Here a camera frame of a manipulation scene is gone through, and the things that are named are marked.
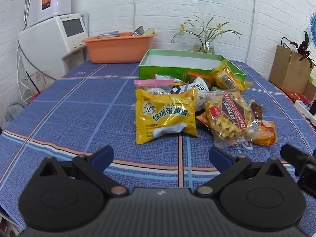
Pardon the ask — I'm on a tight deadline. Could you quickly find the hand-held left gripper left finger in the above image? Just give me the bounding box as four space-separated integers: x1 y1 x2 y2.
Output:
39 145 129 196

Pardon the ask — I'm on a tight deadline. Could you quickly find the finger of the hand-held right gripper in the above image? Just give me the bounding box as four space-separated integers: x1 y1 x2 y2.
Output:
280 144 314 169

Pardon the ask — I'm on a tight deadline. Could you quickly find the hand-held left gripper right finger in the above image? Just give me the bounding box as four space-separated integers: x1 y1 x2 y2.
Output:
196 146 285 195

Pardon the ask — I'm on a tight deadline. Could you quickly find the clear twisted biscuit packet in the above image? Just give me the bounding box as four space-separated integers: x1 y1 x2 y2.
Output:
203 90 257 149

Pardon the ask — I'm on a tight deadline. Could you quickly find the white snack packet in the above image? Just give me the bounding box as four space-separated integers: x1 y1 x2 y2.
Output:
173 77 211 111

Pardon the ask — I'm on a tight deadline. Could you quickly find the gold crinkly snack packet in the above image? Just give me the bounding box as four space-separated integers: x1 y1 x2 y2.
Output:
211 59 253 93

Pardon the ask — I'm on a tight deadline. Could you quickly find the green cardboard box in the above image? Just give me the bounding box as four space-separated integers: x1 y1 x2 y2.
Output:
138 49 247 87

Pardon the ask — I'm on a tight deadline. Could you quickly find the small orange snack packet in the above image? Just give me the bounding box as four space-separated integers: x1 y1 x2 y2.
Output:
250 120 278 147

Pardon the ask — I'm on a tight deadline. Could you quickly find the blue checked tablecloth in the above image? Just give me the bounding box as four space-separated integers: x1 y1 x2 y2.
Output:
0 59 316 229

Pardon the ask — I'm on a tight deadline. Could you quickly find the flat orange snack packet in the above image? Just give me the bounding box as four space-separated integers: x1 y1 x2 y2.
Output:
196 112 211 129

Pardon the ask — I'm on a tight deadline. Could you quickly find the white power strip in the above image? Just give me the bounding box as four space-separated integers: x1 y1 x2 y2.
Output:
294 100 316 127

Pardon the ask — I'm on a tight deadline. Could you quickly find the small brown snack packet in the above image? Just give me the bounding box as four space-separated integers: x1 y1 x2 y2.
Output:
249 101 263 120

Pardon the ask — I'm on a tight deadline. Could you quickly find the flat red box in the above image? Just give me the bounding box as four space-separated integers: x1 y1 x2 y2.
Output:
281 89 309 104

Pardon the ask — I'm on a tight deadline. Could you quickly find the small brown cardboard box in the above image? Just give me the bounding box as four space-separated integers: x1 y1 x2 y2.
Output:
304 81 316 102

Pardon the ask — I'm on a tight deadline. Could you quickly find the yellow egg yolk pie packet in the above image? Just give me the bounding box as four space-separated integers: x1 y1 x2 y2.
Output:
135 88 199 145

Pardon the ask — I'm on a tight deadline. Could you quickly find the brown paper bag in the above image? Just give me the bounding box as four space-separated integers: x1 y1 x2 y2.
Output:
269 38 315 95

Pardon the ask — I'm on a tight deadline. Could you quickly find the orange-red snack packet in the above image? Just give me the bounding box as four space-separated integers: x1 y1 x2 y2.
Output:
187 71 215 89

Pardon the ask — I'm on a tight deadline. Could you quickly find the pink-topped clear zip bag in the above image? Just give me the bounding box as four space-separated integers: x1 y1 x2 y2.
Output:
134 78 174 97

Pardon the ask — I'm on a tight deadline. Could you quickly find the small pale snack packet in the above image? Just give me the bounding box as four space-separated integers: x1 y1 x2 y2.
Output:
154 74 183 83

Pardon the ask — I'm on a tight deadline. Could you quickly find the orange plastic basin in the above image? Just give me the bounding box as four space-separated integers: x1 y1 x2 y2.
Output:
82 32 158 64

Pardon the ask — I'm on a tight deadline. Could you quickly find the glass vase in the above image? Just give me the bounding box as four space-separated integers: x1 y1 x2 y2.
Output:
193 36 215 54

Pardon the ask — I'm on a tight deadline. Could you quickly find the blue plate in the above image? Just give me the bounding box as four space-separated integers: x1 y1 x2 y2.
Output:
97 30 120 39

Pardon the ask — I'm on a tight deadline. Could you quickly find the blue fan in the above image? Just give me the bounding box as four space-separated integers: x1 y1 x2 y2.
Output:
308 13 316 46

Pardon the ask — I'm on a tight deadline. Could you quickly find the white appliance with screen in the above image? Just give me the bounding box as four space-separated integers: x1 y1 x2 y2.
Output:
18 12 90 80

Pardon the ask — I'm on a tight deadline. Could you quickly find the metal bowl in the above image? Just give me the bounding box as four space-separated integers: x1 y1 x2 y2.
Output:
131 26 147 36

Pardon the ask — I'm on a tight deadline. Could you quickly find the orchid plant with yellow flowers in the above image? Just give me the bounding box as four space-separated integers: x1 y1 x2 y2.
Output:
171 15 243 45

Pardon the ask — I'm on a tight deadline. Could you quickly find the white water purifier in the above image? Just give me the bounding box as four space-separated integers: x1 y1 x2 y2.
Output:
25 0 73 28

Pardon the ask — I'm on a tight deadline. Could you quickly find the white wire rack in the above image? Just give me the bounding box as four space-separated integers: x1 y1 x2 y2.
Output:
17 71 43 100

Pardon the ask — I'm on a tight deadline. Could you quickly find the white wall conduit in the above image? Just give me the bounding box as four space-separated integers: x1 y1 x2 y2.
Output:
246 0 257 63
132 0 137 31

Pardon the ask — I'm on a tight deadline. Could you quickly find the metal flexible hose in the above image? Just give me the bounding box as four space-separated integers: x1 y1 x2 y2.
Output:
23 0 35 26

